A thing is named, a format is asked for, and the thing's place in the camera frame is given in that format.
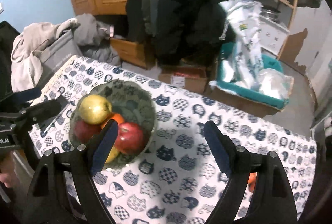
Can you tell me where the black smartphone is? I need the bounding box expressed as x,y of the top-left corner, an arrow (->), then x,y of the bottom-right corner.
38,95 -> 69,135

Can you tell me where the teal cardboard box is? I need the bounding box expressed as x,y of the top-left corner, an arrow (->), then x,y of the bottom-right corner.
214,42 -> 289,111

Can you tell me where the person's left hand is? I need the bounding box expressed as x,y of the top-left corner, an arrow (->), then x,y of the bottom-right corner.
0,153 -> 19,188

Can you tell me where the cat pattern tablecloth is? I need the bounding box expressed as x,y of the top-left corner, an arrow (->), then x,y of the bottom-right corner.
30,56 -> 317,223

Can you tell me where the grey clothes pile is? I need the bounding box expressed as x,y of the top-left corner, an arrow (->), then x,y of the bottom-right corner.
73,13 -> 121,66

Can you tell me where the wooden drawer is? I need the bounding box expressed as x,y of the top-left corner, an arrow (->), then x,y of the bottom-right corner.
110,38 -> 156,69

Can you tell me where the black hanging coat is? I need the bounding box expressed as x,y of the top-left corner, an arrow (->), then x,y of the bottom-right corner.
126,0 -> 235,66

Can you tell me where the red apple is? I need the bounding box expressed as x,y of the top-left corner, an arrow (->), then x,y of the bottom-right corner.
74,120 -> 101,143
114,122 -> 147,155

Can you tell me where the clear plastic bag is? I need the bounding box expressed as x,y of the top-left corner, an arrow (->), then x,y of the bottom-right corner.
257,68 -> 294,100

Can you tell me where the brownish yellow pear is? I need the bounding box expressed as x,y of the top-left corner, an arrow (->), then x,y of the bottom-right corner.
105,146 -> 119,164

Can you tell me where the steel steamer pot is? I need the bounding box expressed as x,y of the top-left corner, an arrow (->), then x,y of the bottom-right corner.
261,5 -> 280,23

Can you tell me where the white rice bag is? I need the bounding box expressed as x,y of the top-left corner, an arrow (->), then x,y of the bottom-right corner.
218,0 -> 263,82

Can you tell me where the small tangerine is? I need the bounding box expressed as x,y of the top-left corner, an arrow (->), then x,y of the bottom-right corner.
248,182 -> 255,192
248,172 -> 257,185

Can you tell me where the green glass bowl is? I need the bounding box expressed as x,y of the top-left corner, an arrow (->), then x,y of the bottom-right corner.
68,79 -> 158,168

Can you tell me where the white patterned storage box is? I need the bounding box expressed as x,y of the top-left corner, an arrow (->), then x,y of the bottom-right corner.
259,15 -> 289,56

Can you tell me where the small tangerine top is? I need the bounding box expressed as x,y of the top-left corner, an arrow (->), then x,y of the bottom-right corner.
248,172 -> 257,185

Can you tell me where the large orange front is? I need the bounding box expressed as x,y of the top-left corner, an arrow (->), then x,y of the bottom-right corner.
101,113 -> 125,129

